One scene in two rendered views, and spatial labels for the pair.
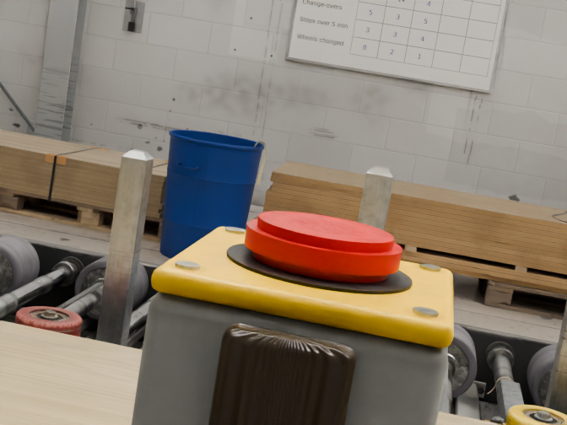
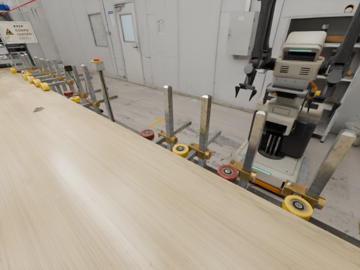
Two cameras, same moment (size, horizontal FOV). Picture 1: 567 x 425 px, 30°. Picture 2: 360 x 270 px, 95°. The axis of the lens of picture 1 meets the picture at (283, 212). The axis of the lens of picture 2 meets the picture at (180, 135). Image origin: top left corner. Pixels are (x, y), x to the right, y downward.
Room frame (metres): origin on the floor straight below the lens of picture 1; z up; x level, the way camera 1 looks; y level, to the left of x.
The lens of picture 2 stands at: (1.09, 1.26, 1.39)
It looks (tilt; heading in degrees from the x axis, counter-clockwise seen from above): 32 degrees down; 213
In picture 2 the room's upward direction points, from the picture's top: 1 degrees counter-clockwise
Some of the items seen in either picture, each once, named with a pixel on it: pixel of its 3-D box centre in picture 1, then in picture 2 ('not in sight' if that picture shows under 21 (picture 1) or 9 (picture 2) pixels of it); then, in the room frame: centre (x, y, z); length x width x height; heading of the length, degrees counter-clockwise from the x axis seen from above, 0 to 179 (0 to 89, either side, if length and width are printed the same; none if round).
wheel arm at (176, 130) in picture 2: not in sight; (171, 134); (0.31, 0.69, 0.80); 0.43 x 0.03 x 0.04; 172
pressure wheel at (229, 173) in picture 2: not in sight; (225, 180); (0.57, 1.16, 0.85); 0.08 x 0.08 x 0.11
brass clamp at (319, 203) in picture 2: not in sight; (302, 195); (0.46, 1.44, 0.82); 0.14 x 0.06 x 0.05; 82
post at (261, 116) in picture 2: not in sight; (249, 159); (0.43, 1.22, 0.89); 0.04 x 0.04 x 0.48; 82
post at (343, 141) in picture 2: not in sight; (316, 186); (0.46, 1.47, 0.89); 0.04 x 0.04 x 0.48; 82
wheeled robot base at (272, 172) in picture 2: not in sight; (267, 159); (-0.64, 1.33, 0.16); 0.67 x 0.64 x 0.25; 172
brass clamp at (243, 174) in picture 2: not in sight; (241, 171); (0.43, 1.20, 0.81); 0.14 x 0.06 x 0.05; 82
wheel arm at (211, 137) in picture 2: not in sight; (201, 146); (0.34, 0.94, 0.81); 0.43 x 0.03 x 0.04; 172
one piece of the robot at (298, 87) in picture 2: not in sight; (285, 94); (-0.35, 1.29, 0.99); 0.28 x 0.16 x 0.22; 82
